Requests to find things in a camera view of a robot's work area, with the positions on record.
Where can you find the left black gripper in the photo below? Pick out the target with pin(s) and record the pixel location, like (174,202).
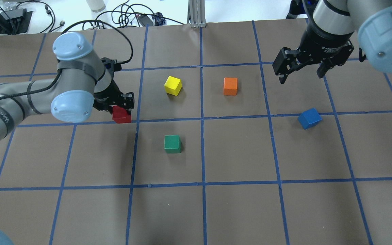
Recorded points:
(108,96)

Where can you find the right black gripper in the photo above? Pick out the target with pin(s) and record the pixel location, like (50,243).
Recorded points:
(326,43)

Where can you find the red block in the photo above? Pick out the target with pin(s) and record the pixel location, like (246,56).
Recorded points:
(121,115)

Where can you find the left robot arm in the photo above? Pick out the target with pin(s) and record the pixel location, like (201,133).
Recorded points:
(83,82)

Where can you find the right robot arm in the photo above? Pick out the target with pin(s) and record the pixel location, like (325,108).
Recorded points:
(370,19)

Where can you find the yellow block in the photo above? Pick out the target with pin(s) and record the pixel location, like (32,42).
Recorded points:
(173,85)

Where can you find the blue block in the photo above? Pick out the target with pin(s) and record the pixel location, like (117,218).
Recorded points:
(309,118)

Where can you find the green block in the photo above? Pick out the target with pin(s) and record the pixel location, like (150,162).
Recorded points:
(172,144)

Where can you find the orange block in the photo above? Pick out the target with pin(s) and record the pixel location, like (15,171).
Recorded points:
(230,86)

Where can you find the black power adapter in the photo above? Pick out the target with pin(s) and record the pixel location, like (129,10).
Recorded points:
(144,20)

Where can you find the black monitor stand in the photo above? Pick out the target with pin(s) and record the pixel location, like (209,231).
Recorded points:
(15,22)

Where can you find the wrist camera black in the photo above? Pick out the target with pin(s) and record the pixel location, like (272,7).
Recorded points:
(112,65)

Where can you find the aluminium frame post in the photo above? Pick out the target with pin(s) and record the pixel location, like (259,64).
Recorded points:
(196,14)

